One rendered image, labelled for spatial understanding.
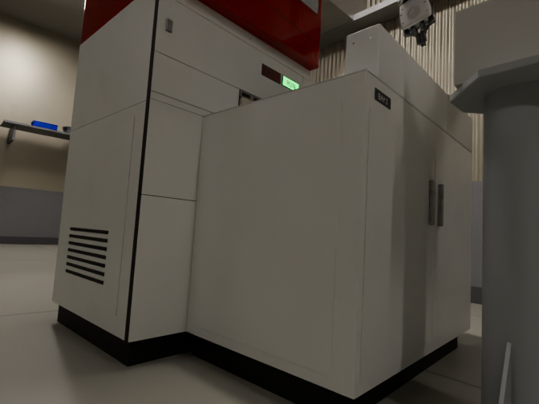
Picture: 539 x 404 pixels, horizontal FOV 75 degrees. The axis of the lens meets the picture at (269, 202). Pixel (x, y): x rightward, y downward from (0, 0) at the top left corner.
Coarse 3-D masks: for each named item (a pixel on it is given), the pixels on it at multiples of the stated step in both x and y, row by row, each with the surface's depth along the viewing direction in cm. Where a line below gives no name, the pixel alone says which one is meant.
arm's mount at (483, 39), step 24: (504, 0) 83; (528, 0) 79; (456, 24) 90; (480, 24) 86; (504, 24) 82; (528, 24) 79; (456, 48) 89; (480, 48) 85; (504, 48) 82; (528, 48) 78; (456, 72) 89
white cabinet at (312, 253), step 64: (256, 128) 105; (320, 128) 89; (384, 128) 88; (256, 192) 102; (320, 192) 87; (384, 192) 88; (448, 192) 126; (192, 256) 120; (256, 256) 100; (320, 256) 85; (384, 256) 87; (448, 256) 125; (192, 320) 116; (256, 320) 97; (320, 320) 83; (384, 320) 87; (448, 320) 124; (256, 384) 99; (320, 384) 82; (384, 384) 96
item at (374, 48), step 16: (368, 32) 90; (384, 32) 90; (352, 48) 92; (368, 48) 89; (384, 48) 90; (400, 48) 97; (352, 64) 92; (368, 64) 89; (384, 64) 89; (400, 64) 97; (416, 64) 106; (384, 80) 89; (400, 80) 97; (416, 80) 106; (432, 80) 116; (416, 96) 105; (432, 96) 116; (432, 112) 116
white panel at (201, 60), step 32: (160, 0) 113; (192, 0) 122; (160, 32) 113; (192, 32) 122; (224, 32) 132; (160, 64) 113; (192, 64) 122; (224, 64) 132; (256, 64) 145; (288, 64) 160; (160, 96) 113; (192, 96) 122; (224, 96) 132; (256, 96) 145
